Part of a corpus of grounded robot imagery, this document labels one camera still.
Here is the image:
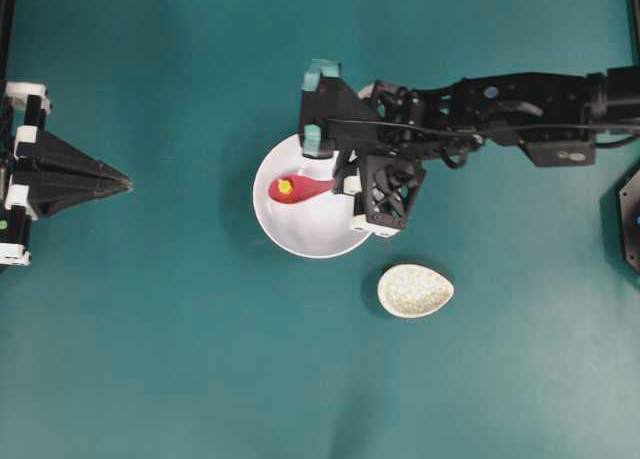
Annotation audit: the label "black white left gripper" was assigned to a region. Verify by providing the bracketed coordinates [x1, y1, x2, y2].
[1, 82, 133, 266]

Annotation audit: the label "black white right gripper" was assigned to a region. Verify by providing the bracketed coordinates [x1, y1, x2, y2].
[332, 149, 426, 238]

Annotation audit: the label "pink plastic spoon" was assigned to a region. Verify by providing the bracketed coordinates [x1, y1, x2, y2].
[268, 174, 334, 204]

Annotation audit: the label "yellow hexagonal prism block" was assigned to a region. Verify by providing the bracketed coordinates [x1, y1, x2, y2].
[277, 179, 294, 195]

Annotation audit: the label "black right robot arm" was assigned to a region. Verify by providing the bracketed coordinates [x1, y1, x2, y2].
[324, 67, 639, 237]

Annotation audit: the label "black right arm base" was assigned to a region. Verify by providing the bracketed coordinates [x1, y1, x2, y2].
[600, 162, 639, 282]

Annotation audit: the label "white round bowl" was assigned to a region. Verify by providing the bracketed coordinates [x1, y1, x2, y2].
[252, 135, 370, 259]

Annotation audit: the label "speckled ceramic spoon rest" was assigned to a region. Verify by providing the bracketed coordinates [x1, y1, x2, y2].
[377, 264, 455, 319]

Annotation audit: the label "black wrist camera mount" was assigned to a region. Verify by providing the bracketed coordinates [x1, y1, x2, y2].
[298, 59, 380, 160]

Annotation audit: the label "black left frame rail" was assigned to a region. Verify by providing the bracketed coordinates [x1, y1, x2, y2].
[0, 0, 16, 80]

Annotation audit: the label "black frame rail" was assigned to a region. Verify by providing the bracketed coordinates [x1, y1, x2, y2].
[626, 0, 640, 65]
[0, 0, 16, 80]

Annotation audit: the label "black right frame rail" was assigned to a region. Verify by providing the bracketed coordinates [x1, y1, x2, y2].
[626, 0, 640, 65]

